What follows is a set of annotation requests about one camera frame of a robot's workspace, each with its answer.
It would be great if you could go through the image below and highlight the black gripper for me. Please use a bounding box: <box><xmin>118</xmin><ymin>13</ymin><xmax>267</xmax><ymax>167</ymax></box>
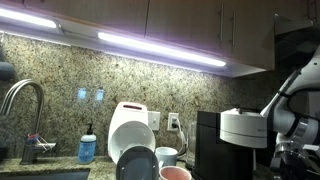
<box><xmin>269</xmin><ymin>151</ymin><xmax>313</xmax><ymax>180</ymax></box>

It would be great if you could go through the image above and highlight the black and white coffee machine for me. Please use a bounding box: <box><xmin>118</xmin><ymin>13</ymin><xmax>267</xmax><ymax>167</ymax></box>
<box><xmin>193</xmin><ymin>107</ymin><xmax>268</xmax><ymax>180</ymax></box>

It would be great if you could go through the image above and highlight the pink mug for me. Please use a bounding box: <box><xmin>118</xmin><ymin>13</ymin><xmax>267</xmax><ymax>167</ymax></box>
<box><xmin>159</xmin><ymin>165</ymin><xmax>193</xmax><ymax>180</ymax></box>

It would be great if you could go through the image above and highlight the pale blue mug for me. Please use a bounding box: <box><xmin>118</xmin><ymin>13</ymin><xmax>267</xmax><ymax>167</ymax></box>
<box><xmin>154</xmin><ymin>146</ymin><xmax>179</xmax><ymax>168</ymax></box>

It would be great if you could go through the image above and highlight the steel range hood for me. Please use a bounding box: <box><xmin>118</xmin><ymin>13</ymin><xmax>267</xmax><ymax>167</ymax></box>
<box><xmin>273</xmin><ymin>13</ymin><xmax>316</xmax><ymax>36</ymax></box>

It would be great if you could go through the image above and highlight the grey plate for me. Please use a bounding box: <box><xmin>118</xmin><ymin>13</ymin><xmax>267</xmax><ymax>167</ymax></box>
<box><xmin>115</xmin><ymin>145</ymin><xmax>160</xmax><ymax>180</ymax></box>

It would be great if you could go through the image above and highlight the large white plate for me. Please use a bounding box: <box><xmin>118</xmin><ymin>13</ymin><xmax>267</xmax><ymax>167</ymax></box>
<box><xmin>109</xmin><ymin>120</ymin><xmax>157</xmax><ymax>165</ymax></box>

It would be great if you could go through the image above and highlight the white cutting board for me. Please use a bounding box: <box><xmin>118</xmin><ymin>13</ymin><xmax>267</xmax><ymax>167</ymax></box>
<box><xmin>107</xmin><ymin>101</ymin><xmax>149</xmax><ymax>161</ymax></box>

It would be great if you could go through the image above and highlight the long cabinet light bar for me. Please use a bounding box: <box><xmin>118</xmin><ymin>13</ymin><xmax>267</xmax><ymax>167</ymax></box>
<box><xmin>97</xmin><ymin>31</ymin><xmax>228</xmax><ymax>68</ymax></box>

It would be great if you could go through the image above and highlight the blue soap pump bottle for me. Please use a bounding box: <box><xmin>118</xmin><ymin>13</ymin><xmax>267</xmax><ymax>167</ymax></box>
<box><xmin>77</xmin><ymin>123</ymin><xmax>98</xmax><ymax>165</ymax></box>

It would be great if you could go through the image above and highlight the kitchen sink basin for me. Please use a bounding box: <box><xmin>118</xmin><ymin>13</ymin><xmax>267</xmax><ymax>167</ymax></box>
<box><xmin>0</xmin><ymin>168</ymin><xmax>92</xmax><ymax>180</ymax></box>

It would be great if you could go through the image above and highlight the curved steel faucet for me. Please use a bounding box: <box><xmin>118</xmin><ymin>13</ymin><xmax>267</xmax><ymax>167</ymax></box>
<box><xmin>0</xmin><ymin>78</ymin><xmax>58</xmax><ymax>166</ymax></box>

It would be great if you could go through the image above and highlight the dark grey hanging utensil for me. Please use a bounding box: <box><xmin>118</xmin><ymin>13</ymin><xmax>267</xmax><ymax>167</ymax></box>
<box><xmin>0</xmin><ymin>46</ymin><xmax>16</xmax><ymax>81</ymax></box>

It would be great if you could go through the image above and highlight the short cabinet light bar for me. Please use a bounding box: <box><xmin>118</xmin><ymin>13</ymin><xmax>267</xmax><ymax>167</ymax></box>
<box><xmin>0</xmin><ymin>7</ymin><xmax>58</xmax><ymax>29</ymax></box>

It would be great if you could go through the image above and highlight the white power cable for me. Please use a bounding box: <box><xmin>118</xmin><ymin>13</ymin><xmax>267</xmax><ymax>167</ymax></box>
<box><xmin>170</xmin><ymin>116</ymin><xmax>187</xmax><ymax>156</ymax></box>

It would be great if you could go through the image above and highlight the white wall outlet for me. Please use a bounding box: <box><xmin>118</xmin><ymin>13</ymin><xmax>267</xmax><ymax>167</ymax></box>
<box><xmin>167</xmin><ymin>112</ymin><xmax>180</xmax><ymax>132</ymax></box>

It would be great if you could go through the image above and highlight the white switch plate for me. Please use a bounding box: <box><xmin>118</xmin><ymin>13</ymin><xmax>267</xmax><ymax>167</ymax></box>
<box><xmin>147</xmin><ymin>110</ymin><xmax>161</xmax><ymax>132</ymax></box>

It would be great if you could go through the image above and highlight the steel wall cabinet handle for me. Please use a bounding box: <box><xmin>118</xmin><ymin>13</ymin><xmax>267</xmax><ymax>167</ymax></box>
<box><xmin>230</xmin><ymin>9</ymin><xmax>237</xmax><ymax>48</ymax></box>
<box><xmin>218</xmin><ymin>2</ymin><xmax>225</xmax><ymax>43</ymax></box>

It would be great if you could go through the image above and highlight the wooden wall cabinet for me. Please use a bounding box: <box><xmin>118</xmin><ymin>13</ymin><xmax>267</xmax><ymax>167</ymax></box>
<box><xmin>0</xmin><ymin>0</ymin><xmax>277</xmax><ymax>78</ymax></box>

